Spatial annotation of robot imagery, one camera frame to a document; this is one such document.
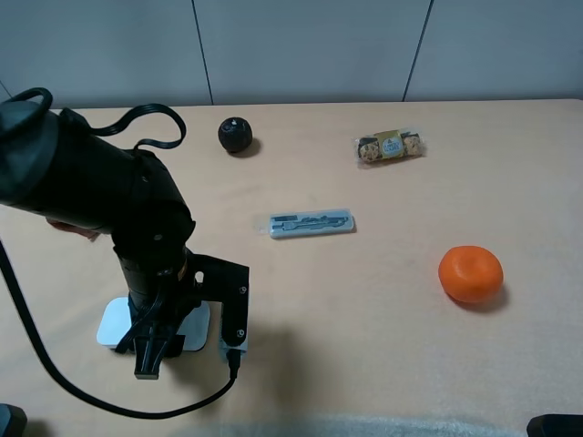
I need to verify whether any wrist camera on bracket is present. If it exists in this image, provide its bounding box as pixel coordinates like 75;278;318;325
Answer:
188;253;250;358

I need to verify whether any white mouse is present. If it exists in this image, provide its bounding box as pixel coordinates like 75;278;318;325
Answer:
97;297;210;351

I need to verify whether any grey plastic tool case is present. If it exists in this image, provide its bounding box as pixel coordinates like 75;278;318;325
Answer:
253;208;356;240

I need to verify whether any black object bottom right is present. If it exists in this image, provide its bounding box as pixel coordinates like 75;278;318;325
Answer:
527;413;583;437

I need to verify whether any black object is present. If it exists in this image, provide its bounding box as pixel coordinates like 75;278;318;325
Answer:
0;403;27;437
527;413;583;437

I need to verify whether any orange mandarin fruit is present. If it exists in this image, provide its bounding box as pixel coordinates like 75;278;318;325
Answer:
438;246;504;304

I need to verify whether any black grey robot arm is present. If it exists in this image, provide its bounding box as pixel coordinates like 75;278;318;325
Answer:
1;90;195;380

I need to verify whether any brown crumpled cloth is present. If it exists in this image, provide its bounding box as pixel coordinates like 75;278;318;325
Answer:
46;218;100;241

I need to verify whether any black round ball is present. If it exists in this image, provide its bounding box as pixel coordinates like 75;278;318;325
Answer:
218;117;253;154

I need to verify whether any black cable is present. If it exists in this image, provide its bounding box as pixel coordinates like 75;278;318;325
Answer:
0;87;242;421

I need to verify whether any black object bottom left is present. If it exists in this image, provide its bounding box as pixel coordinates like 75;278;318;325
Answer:
0;403;27;437

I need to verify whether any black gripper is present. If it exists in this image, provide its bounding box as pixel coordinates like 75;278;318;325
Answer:
114;248;203;380

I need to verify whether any chocolate candy pack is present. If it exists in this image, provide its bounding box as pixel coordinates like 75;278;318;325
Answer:
353;128;426;168

